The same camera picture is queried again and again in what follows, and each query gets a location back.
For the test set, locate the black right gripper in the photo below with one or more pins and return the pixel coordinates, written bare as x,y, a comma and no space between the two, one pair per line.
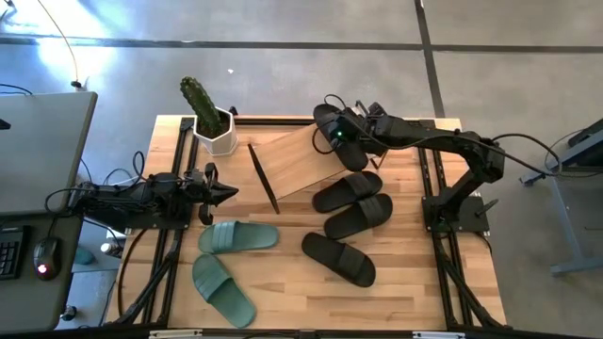
363,132

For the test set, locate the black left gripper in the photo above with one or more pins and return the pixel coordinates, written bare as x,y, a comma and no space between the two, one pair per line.
200,188

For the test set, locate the black rubber slide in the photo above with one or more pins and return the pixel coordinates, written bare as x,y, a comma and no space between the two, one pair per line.
353,161
339,259
346,190
358,216

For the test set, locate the green rubber slide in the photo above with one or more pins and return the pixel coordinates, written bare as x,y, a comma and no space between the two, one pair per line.
221,289
235,237

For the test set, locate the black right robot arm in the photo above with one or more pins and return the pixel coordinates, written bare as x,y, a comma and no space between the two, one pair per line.
452,141

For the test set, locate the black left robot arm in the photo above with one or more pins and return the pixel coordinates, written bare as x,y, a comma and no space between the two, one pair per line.
141,198

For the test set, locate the green cactus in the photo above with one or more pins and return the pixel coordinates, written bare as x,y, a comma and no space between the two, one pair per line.
200,103

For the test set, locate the small white-capped bottle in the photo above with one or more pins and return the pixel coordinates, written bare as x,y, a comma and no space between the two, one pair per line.
110,248

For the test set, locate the silver aluminium extrusion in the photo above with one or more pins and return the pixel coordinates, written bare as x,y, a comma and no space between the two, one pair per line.
175,333
438,334

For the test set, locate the teal round object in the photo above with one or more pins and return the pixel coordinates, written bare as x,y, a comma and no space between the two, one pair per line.
85,255

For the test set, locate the grey monitor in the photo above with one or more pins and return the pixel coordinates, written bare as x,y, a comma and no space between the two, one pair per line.
42,150

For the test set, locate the black computer mouse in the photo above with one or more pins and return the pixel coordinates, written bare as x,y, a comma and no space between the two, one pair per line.
47,259

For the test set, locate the black round knob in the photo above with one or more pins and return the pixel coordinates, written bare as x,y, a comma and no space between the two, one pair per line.
69,313

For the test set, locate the black keyboard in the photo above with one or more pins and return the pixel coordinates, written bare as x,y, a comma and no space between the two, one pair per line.
10,254

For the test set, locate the dark grey desk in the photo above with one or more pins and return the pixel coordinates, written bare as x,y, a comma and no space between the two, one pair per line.
28,301

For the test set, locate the grey metal stand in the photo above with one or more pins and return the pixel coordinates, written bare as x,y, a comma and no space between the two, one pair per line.
579,266

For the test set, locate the wooden shelf with black frame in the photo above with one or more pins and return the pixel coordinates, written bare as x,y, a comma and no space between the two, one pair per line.
292,160

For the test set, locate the black aluminium table frame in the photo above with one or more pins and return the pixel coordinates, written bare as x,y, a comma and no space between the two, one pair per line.
273,121

